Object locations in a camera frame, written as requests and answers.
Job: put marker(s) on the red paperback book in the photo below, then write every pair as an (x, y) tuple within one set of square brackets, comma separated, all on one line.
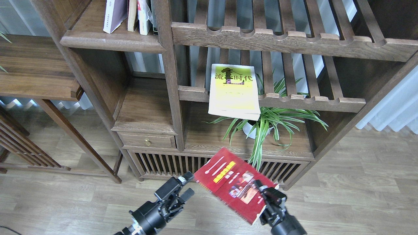
[(231, 179)]

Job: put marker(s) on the dark wooden bookshelf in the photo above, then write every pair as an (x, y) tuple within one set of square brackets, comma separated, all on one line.
[(337, 57)]

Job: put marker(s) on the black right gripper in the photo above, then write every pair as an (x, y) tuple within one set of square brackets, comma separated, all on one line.
[(275, 213)]

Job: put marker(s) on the brass drawer knob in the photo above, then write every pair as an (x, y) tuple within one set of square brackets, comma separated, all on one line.
[(147, 142)]

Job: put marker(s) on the wooden side table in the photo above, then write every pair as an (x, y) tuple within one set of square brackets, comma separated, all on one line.
[(35, 69)]

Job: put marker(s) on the tan upright book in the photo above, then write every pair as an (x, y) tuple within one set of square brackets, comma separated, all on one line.
[(131, 15)]

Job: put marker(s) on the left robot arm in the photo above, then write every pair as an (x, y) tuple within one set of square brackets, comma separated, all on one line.
[(152, 217)]

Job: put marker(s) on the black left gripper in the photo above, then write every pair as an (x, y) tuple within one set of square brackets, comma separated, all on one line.
[(152, 217)]

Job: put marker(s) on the white curtain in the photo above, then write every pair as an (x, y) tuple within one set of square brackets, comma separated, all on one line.
[(398, 109)]

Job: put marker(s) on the spider plant in white pot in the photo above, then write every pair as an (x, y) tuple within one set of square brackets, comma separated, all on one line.
[(272, 117)]

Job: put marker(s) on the white lilac paperback book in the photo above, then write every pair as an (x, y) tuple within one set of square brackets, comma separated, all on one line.
[(115, 13)]

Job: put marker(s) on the yellow-green paperback book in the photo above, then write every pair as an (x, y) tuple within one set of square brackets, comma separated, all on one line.
[(233, 92)]

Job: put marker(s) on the white plastic-wrapped upright book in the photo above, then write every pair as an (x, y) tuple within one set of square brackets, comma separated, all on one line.
[(145, 17)]

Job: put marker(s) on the dark upright book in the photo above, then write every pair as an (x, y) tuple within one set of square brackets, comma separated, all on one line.
[(154, 18)]

